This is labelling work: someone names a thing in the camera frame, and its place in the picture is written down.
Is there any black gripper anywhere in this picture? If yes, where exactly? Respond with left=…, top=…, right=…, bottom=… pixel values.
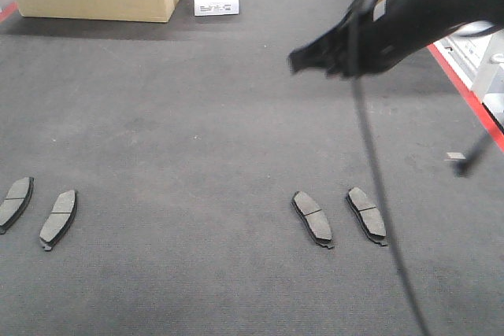
left=288, top=0, right=429, bottom=78

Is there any dark brake pad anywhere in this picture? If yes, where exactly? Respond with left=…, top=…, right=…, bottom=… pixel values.
left=1, top=177, right=34, bottom=234
left=346, top=186, right=387, bottom=246
left=39, top=190, right=78, bottom=252
left=291, top=191, right=335, bottom=249

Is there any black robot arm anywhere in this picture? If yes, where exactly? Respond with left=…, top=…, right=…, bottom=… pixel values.
left=288, top=0, right=503, bottom=78

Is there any black conveyor belt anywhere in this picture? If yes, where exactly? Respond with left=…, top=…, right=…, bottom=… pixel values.
left=0, top=0, right=504, bottom=336

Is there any white right side panel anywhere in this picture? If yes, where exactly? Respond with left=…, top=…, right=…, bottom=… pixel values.
left=435, top=21, right=503, bottom=127

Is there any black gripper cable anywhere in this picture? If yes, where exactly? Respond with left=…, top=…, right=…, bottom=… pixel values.
left=334, top=0, right=434, bottom=336

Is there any red conveyor frame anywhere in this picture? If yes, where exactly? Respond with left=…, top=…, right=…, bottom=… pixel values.
left=1, top=2, right=503, bottom=148

